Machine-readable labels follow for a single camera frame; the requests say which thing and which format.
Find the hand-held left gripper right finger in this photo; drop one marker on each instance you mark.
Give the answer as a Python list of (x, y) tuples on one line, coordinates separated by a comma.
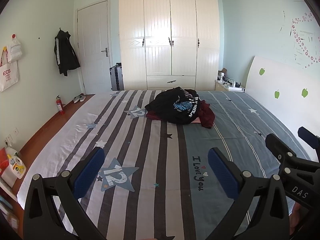
[(222, 172)]

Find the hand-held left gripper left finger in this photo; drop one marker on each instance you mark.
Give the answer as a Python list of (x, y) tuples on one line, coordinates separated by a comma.
[(90, 171)]

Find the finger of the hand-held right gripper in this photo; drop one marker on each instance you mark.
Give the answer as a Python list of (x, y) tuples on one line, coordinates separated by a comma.
[(308, 137), (277, 145)]

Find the black printed sweatshirt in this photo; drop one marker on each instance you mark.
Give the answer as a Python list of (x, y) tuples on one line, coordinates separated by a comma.
[(165, 105)]

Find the green apple sticker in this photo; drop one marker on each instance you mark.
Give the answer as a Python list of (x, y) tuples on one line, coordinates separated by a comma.
[(277, 94), (304, 93), (262, 71)]

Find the dark red garment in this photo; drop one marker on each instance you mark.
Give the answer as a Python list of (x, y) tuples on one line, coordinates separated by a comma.
[(207, 117)]

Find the pink garment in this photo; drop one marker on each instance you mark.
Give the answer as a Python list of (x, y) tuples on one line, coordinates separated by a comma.
[(196, 120)]

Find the striped star-print bed sheet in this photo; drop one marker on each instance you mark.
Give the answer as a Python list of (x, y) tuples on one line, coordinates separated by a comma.
[(150, 155)]

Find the white headboard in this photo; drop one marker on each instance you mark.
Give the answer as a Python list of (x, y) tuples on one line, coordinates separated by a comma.
[(275, 80)]

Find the red fire extinguisher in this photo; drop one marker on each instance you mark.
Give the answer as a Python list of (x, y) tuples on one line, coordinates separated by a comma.
[(60, 106)]

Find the grey shoe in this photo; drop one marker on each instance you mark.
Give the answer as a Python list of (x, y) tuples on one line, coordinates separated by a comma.
[(77, 99), (82, 96)]

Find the white detergent jug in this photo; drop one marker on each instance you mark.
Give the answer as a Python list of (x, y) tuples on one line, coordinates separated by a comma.
[(16, 165)]

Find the light wooden nightstand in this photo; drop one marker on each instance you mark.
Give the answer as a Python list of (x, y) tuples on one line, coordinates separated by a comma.
[(221, 87)]

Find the white shelf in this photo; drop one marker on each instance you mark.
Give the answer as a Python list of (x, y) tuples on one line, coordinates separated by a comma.
[(7, 190)]

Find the red bag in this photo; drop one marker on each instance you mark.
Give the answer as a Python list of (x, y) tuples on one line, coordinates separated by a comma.
[(3, 162)]

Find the silver ribbed suitcase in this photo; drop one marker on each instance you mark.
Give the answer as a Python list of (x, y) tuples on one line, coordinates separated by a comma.
[(116, 78)]

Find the black striped jacket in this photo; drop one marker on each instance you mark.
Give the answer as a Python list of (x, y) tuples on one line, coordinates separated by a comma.
[(65, 55)]

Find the white tote bag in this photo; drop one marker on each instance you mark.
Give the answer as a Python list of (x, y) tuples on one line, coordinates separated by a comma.
[(8, 75)]

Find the white door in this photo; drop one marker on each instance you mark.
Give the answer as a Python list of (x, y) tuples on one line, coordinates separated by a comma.
[(92, 42)]

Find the white plastic bag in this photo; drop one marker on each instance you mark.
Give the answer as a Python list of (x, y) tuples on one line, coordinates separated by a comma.
[(15, 50)]

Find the cream wardrobe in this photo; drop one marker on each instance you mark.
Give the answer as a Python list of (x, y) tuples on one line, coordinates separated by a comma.
[(157, 42)]

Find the white wall socket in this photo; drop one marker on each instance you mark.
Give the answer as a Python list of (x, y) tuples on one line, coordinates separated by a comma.
[(7, 140)]

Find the flower wall decals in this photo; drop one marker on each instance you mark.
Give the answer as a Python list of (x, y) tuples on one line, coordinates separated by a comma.
[(303, 40)]

